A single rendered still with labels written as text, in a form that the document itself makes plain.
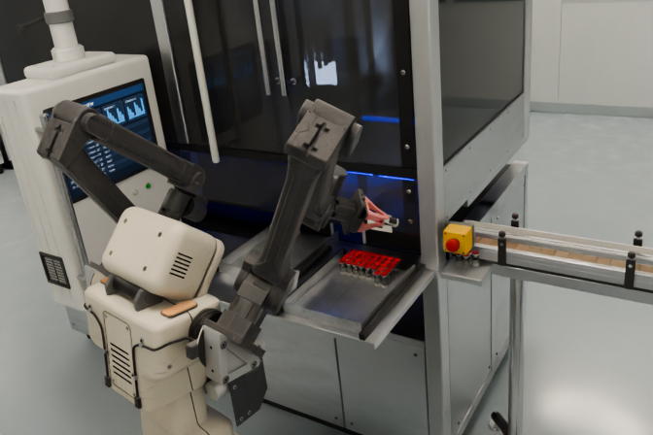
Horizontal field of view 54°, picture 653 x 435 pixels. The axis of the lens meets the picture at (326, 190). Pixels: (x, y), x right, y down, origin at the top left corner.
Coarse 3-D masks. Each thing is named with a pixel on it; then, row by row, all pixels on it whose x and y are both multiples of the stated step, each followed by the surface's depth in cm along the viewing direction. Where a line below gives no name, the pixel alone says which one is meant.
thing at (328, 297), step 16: (336, 256) 207; (320, 272) 199; (336, 272) 203; (304, 288) 193; (320, 288) 195; (336, 288) 194; (352, 288) 193; (368, 288) 192; (384, 288) 191; (288, 304) 183; (304, 304) 188; (320, 304) 187; (336, 304) 186; (352, 304) 185; (368, 304) 184; (384, 304) 181; (320, 320) 179; (336, 320) 175; (352, 320) 172; (368, 320) 174
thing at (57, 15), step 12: (48, 0) 194; (60, 0) 195; (48, 12) 196; (60, 12) 195; (72, 12) 199; (24, 24) 197; (60, 24) 197; (72, 24) 200; (60, 36) 198; (72, 36) 200; (60, 48) 199; (72, 48) 200; (60, 60) 199; (72, 60) 201
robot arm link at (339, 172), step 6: (336, 168) 150; (342, 168) 151; (336, 174) 146; (342, 174) 148; (336, 180) 146; (342, 180) 148; (330, 186) 146; (336, 186) 148; (330, 192) 147; (336, 192) 149; (330, 198) 147; (330, 210) 148; (330, 216) 148; (324, 222) 144
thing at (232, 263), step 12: (252, 240) 224; (264, 240) 229; (300, 240) 226; (312, 240) 225; (324, 240) 224; (336, 240) 223; (240, 252) 219; (300, 252) 218; (312, 252) 210; (228, 264) 208; (240, 264) 214; (300, 264) 205
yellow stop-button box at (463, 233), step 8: (456, 224) 193; (464, 224) 192; (472, 224) 192; (448, 232) 189; (456, 232) 188; (464, 232) 187; (472, 232) 192; (464, 240) 187; (472, 240) 193; (464, 248) 188
